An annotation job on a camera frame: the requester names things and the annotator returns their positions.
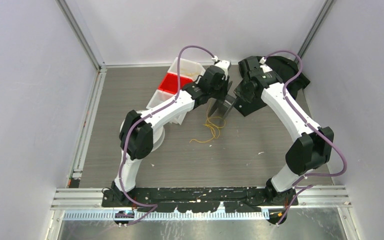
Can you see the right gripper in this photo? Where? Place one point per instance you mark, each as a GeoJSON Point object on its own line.
{"type": "Point", "coordinates": [239, 92]}

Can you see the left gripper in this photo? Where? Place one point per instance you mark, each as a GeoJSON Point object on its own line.
{"type": "Point", "coordinates": [222, 94]}

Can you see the black perforated spool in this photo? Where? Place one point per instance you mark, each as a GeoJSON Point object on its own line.
{"type": "Point", "coordinates": [223, 107]}

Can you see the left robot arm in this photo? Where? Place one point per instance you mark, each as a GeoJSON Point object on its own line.
{"type": "Point", "coordinates": [186, 100]}

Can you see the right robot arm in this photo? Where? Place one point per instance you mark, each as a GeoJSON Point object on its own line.
{"type": "Point", "coordinates": [309, 150]}

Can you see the black cloth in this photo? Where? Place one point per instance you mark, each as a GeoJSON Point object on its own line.
{"type": "Point", "coordinates": [286, 70]}

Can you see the red plastic bin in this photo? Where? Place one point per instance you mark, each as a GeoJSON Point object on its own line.
{"type": "Point", "coordinates": [169, 84]}

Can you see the white perforated spool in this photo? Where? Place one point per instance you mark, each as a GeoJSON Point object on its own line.
{"type": "Point", "coordinates": [159, 139]}

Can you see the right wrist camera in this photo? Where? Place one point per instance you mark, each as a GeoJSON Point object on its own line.
{"type": "Point", "coordinates": [267, 71]}

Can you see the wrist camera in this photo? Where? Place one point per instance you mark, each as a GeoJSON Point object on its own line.
{"type": "Point", "coordinates": [267, 71]}
{"type": "Point", "coordinates": [223, 64]}

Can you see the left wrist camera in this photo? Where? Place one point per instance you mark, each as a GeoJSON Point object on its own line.
{"type": "Point", "coordinates": [223, 64]}

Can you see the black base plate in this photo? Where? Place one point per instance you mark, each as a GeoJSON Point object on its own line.
{"type": "Point", "coordinates": [245, 199]}

